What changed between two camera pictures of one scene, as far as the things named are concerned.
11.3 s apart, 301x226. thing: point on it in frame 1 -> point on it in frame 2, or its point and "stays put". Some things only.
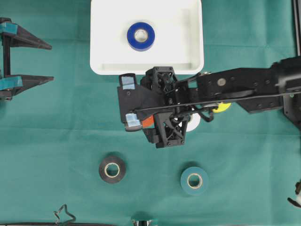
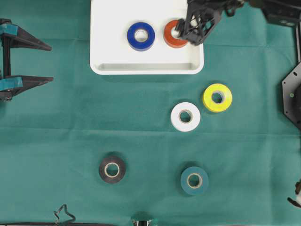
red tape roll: (148, 121) -> (171, 40)
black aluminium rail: (297, 4) stays put
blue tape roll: (138, 45) stays put
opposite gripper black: (12, 35) stays put
